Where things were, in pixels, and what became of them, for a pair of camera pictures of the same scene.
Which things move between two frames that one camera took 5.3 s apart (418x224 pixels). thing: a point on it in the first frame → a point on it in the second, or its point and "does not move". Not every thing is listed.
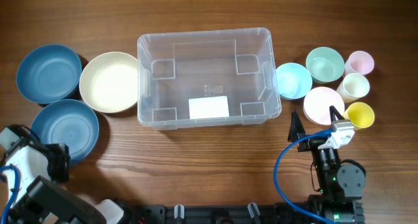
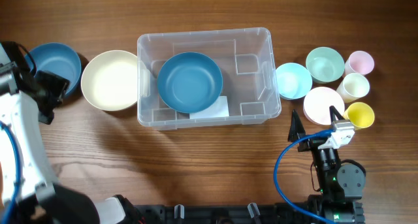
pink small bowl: [317, 102] does not move
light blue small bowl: [293, 81] does not move
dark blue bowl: [69, 122] → [190, 81]
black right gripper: [298, 130] does not move
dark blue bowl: [49, 72] does not move
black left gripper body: [59, 161] → [54, 89]
